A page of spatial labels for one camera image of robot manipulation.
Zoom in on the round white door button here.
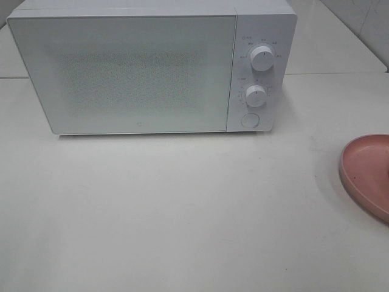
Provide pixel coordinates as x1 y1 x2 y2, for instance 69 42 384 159
241 113 260 129

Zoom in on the white microwave door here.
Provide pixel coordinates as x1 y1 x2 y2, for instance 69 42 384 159
9 16 235 135

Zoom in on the pink round plate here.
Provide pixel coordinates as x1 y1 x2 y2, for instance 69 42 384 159
339 134 388 224

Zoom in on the lower white microwave knob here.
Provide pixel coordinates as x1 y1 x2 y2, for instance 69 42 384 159
245 85 267 108

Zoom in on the white microwave knob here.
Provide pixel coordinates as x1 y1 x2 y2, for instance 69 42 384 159
245 85 267 108
249 43 275 72

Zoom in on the upper white microwave knob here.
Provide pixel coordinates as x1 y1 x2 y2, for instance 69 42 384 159
249 43 275 72

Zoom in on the white microwave oven body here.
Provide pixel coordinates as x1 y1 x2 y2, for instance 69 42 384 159
7 1 297 133

